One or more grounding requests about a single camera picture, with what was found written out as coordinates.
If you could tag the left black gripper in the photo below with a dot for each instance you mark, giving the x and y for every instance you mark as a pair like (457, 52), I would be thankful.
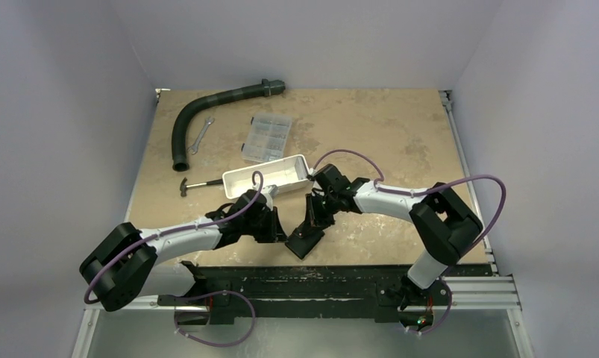
(274, 233)

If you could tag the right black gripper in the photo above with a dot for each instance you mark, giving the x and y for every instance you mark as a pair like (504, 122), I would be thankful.
(317, 211)

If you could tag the black leather card holder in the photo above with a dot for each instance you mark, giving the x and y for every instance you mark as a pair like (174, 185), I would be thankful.
(300, 249)

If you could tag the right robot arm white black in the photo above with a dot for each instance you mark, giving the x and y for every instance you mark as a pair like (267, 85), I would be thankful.
(445, 224)

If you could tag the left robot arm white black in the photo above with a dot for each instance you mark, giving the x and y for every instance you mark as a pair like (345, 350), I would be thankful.
(119, 267)

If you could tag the white rectangular tray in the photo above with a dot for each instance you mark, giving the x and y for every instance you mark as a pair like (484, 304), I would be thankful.
(287, 174)

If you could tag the clear plastic screw box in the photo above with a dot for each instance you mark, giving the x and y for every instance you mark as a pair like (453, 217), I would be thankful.
(267, 137)

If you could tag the small black hammer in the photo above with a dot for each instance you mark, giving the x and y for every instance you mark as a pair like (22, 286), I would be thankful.
(184, 186)

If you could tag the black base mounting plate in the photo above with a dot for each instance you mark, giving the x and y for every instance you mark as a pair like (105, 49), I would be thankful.
(208, 281)

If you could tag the silver wrench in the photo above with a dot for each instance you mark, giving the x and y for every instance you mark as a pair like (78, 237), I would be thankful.
(193, 149)

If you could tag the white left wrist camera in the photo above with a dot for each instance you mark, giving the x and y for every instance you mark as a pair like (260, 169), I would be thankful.
(268, 193)

